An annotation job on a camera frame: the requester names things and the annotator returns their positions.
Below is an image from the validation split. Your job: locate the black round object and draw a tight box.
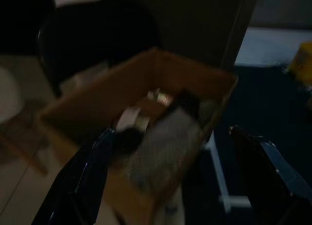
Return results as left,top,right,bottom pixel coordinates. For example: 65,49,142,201
114,128,145,160

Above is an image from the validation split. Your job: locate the yellow container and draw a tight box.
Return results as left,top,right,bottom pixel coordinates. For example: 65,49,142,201
289,41,312,94

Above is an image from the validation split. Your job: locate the brown cardboard box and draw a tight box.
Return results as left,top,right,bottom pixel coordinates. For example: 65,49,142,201
36,46,239,225

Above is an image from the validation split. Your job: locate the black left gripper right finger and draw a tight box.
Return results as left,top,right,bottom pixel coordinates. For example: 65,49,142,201
228,125,312,225

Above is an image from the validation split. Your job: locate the white tape roll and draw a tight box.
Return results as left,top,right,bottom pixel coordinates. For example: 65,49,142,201
116,105,150,134

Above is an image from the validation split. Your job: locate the black chair with wooden legs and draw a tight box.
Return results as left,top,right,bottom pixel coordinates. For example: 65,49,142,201
36,0,161,96

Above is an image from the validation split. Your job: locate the clear bubble wrap sheet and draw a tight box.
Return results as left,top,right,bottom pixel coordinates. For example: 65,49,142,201
117,108,205,187

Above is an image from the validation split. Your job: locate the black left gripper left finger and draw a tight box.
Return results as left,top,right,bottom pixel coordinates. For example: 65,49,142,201
31,127,117,225

